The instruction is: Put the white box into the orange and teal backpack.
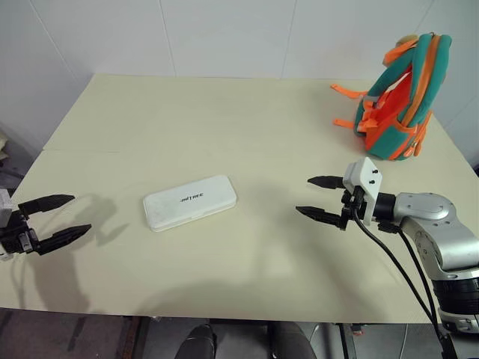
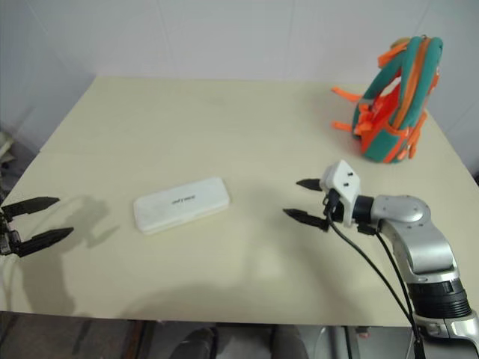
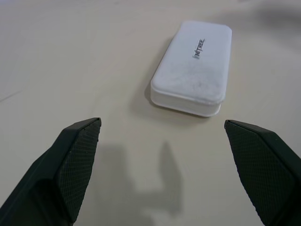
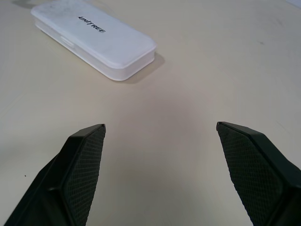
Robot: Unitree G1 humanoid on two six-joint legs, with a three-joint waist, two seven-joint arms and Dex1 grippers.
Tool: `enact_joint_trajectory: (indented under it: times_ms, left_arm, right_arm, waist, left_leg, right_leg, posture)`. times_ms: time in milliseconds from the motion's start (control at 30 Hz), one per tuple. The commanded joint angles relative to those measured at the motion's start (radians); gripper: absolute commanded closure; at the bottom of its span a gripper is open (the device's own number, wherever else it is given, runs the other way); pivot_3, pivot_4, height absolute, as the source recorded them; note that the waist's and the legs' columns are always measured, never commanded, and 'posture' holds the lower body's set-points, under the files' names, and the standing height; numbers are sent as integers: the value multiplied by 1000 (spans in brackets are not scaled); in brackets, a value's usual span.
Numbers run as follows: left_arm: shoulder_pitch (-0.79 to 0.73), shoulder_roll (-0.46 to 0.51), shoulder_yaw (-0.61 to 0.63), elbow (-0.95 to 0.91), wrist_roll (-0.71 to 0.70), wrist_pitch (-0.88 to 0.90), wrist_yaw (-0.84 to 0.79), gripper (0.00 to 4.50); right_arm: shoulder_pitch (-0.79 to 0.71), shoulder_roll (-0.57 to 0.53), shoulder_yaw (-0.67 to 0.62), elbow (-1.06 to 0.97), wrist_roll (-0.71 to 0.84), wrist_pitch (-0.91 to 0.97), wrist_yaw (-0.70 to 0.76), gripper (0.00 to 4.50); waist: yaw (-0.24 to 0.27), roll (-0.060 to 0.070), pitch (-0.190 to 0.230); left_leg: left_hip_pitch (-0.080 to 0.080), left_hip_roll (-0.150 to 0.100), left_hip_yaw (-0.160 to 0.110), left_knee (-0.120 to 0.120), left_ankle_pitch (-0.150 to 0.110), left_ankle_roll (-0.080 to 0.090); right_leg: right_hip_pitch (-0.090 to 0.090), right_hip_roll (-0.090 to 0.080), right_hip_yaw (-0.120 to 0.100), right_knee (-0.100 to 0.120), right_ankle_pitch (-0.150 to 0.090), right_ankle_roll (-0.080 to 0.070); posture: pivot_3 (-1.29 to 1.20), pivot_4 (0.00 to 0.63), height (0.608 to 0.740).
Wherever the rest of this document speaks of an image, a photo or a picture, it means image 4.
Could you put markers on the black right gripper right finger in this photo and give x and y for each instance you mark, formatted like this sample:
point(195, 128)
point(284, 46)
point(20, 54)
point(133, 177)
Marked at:
point(258, 174)

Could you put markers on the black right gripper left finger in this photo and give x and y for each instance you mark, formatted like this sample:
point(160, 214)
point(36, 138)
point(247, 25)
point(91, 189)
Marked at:
point(70, 179)

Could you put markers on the white Unitree pouch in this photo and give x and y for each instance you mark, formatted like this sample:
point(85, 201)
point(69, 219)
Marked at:
point(94, 40)

